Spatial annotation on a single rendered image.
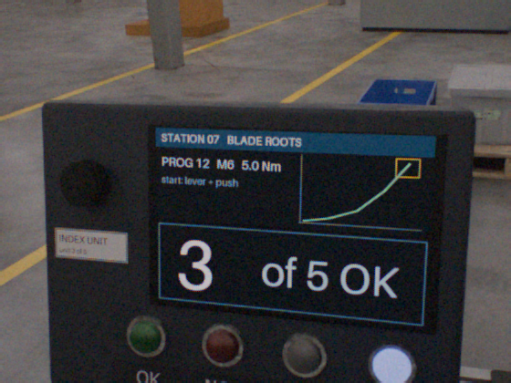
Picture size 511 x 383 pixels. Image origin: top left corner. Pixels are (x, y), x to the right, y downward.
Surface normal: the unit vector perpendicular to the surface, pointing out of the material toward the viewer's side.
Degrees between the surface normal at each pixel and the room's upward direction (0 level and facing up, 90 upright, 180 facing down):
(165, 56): 90
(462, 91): 90
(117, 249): 75
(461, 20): 90
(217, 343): 71
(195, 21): 90
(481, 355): 0
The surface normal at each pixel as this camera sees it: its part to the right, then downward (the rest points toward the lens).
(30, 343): -0.05, -0.92
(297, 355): -0.31, 0.07
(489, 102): -0.33, 0.47
